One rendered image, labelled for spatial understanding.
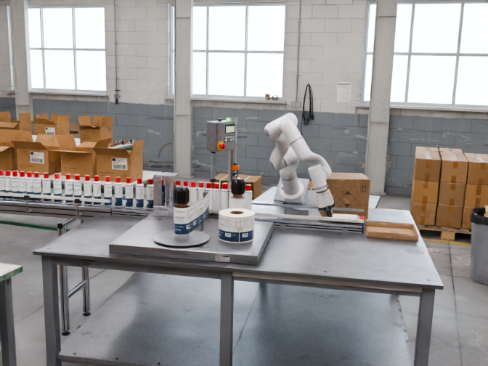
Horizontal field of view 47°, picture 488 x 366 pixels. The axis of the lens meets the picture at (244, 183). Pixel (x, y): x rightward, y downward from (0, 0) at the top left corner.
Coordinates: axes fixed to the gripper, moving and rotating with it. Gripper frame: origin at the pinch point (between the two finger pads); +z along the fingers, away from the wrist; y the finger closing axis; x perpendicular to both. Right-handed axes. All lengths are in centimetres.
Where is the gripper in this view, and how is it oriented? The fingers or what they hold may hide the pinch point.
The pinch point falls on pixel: (329, 213)
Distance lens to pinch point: 358.5
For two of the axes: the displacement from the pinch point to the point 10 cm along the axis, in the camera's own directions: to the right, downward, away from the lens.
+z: 3.1, 9.4, 1.3
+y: -9.3, 2.8, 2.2
